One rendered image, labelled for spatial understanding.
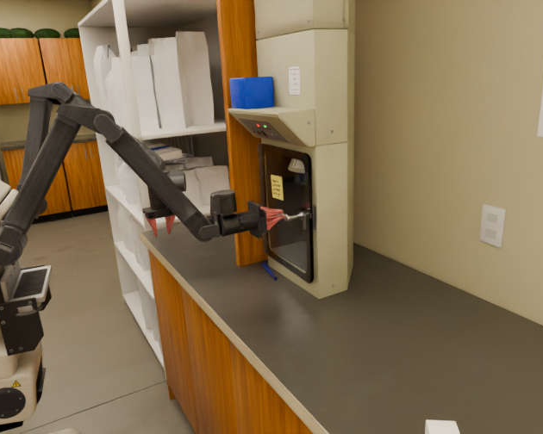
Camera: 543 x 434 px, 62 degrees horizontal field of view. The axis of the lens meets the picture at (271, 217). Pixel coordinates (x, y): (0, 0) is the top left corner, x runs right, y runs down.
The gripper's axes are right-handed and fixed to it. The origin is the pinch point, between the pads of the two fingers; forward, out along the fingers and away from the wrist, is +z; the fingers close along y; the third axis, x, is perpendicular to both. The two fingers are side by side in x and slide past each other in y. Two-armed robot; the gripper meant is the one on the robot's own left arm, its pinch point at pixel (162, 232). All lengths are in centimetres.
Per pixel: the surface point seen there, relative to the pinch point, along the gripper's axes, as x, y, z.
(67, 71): 475, 34, -69
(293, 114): -46, 26, -40
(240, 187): -9.4, 26.9, -13.7
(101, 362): 109, -19, 109
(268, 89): -26, 31, -46
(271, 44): -25, 33, -59
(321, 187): -46, 35, -19
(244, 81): -26, 23, -49
